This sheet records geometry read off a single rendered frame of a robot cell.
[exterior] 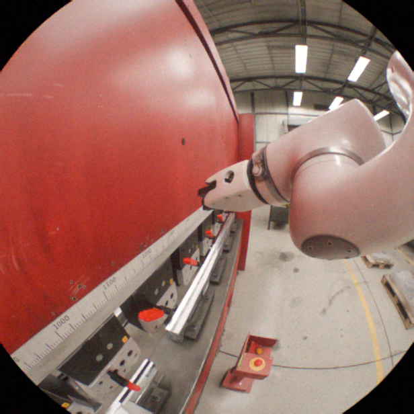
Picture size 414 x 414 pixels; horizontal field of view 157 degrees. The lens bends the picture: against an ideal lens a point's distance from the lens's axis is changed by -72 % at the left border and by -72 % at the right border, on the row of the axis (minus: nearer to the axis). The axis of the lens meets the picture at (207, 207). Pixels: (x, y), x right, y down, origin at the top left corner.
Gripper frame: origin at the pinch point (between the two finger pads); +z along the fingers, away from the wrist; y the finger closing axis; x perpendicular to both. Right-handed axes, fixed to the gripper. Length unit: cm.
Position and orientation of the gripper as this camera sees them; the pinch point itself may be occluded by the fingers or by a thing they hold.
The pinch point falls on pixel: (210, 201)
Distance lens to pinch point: 33.2
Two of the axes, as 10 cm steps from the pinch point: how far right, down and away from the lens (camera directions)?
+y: 8.6, 1.3, 5.0
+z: -5.1, 2.0, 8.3
